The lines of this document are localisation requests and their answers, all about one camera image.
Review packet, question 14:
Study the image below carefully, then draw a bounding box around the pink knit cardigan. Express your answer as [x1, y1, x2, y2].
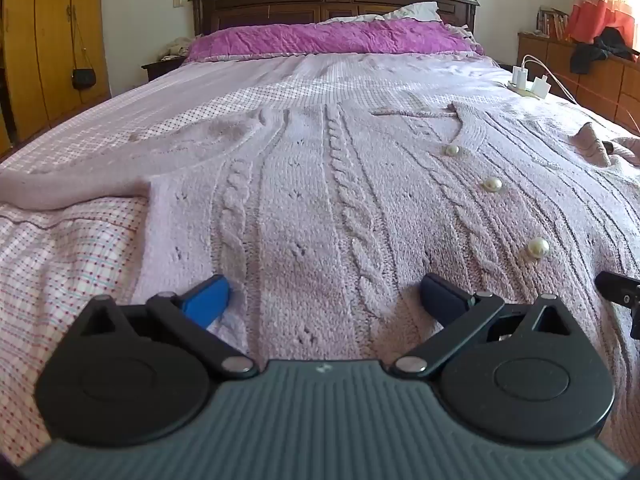
[0, 101, 640, 441]

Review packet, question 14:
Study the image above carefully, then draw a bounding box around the purple crinkled pillow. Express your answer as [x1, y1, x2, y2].
[181, 19, 485, 65]

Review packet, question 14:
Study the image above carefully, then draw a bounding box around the pink checked bed sheet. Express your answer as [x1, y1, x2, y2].
[0, 52, 640, 471]

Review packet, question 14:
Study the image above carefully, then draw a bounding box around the orange floral curtain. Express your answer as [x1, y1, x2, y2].
[565, 0, 640, 53]

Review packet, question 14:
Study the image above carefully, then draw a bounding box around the dark wooden nightstand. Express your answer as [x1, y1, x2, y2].
[141, 56, 187, 82]

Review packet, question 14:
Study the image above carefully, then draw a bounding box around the white pillow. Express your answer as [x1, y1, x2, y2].
[320, 2, 473, 41]

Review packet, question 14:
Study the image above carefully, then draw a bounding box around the pale crumpled cloth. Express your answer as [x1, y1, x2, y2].
[159, 36, 197, 61]

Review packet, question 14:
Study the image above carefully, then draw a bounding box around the small black shoulder bag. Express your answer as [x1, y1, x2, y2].
[67, 5, 97, 91]

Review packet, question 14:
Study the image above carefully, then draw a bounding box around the yellow wooden wardrobe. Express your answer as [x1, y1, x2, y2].
[0, 0, 112, 158]

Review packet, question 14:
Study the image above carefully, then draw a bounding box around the dark clothes pile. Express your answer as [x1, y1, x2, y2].
[570, 26, 638, 75]

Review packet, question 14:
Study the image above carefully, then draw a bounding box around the row of books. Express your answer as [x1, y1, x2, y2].
[537, 7, 571, 40]

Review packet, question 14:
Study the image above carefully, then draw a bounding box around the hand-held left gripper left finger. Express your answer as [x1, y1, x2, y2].
[65, 274, 258, 379]

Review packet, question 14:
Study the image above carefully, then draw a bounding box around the red cable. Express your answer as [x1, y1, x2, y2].
[550, 72, 640, 128]

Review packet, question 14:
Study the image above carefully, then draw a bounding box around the brown wooden cabinet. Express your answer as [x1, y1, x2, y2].
[516, 31, 640, 136]

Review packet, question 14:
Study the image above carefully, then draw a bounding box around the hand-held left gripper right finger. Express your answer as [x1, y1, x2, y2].
[390, 274, 576, 379]

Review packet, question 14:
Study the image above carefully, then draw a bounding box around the white charger cable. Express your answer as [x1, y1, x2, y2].
[517, 57, 581, 108]

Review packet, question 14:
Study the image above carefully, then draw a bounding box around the beige power strip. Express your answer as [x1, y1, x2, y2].
[507, 80, 543, 99]

